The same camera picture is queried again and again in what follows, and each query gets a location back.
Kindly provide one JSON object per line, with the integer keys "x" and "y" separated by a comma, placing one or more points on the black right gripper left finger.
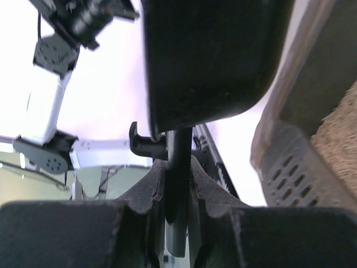
{"x": 141, "y": 235}

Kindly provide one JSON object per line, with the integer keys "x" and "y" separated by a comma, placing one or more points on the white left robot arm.
{"x": 47, "y": 148}

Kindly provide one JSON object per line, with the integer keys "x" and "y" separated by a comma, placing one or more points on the black litter scoop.
{"x": 204, "y": 60}

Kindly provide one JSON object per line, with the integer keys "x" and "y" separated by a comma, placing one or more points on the grey litter box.
{"x": 319, "y": 68}

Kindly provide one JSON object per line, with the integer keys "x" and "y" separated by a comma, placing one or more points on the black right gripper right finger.
{"x": 212, "y": 239}

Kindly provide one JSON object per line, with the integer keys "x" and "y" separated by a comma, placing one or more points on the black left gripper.
{"x": 79, "y": 22}

